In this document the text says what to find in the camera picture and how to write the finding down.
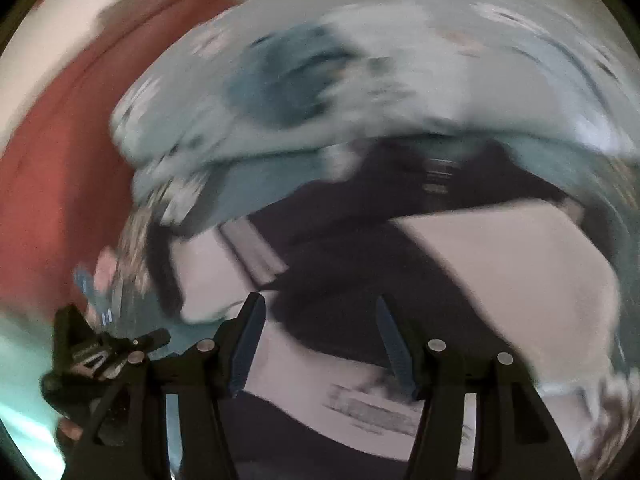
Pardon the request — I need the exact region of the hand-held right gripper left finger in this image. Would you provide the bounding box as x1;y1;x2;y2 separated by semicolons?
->
62;292;267;480

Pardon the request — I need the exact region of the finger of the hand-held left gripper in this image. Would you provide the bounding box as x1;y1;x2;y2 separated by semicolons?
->
74;267;117;329

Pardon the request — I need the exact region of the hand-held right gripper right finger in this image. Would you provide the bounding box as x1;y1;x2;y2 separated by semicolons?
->
375;294;584;480

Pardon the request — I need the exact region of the black and white garment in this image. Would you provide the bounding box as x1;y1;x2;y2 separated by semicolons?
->
148;138;625;476

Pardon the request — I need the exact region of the red cloth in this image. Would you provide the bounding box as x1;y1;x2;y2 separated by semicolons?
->
0;0;236;311

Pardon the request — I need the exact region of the light blue printed blanket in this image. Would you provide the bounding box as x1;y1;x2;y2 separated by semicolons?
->
109;0;640;281

